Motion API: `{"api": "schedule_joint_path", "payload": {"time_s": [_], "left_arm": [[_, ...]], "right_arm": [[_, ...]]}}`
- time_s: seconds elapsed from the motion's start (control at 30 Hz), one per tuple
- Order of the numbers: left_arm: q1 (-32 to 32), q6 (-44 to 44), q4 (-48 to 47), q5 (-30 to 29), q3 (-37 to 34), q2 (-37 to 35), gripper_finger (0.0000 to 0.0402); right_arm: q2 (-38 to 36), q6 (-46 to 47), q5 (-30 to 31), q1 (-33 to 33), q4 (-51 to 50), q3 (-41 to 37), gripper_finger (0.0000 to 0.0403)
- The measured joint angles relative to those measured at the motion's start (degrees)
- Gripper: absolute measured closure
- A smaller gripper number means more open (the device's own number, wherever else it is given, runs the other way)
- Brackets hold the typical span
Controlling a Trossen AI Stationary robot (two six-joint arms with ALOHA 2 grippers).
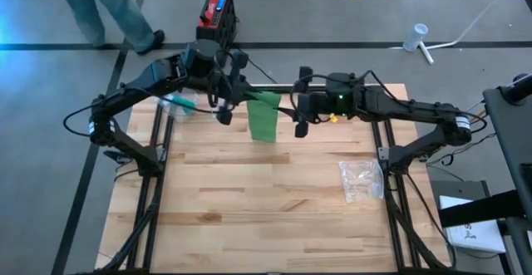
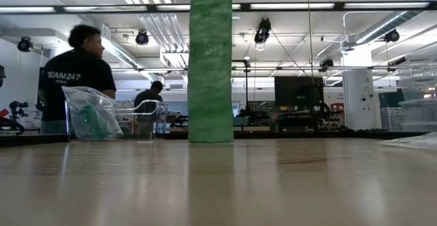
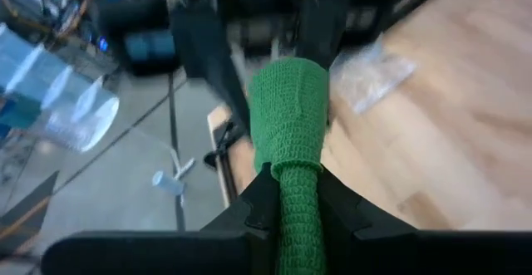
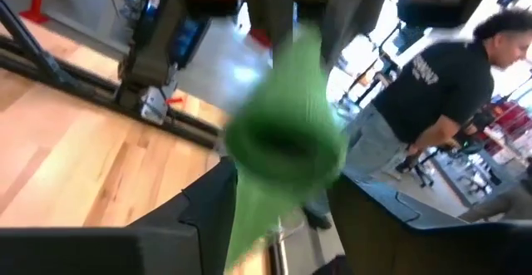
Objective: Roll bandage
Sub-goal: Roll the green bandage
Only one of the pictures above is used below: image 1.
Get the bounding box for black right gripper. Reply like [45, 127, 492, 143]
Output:
[276, 66, 329, 139]

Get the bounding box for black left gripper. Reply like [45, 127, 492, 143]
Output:
[215, 50, 261, 125]

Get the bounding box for light green bandage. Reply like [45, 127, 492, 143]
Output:
[244, 91, 283, 144]

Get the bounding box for teal elastic bandage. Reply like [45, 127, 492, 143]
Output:
[170, 95, 197, 116]

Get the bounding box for clear plastic bag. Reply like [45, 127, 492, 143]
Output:
[160, 95, 199, 123]
[337, 159, 386, 204]

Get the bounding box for black crate with red lid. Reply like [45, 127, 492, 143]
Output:
[195, 0, 239, 46]

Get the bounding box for clear plastic cup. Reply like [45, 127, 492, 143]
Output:
[401, 22, 430, 53]

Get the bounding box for white tube stand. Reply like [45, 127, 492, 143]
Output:
[388, 4, 492, 66]

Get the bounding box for person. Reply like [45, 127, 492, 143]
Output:
[53, 0, 166, 56]

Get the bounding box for grey desk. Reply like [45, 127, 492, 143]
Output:
[438, 73, 532, 275]

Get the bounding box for white box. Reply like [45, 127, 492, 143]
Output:
[439, 194, 509, 254]

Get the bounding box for black floor cable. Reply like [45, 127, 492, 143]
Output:
[247, 56, 278, 85]

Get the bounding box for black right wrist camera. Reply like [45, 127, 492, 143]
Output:
[326, 71, 366, 117]

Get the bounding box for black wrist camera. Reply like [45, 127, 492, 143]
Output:
[181, 40, 221, 79]
[326, 71, 366, 117]

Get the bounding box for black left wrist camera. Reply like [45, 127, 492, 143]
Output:
[181, 40, 221, 79]

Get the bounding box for black aluminium table frame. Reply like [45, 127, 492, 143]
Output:
[76, 75, 462, 275]

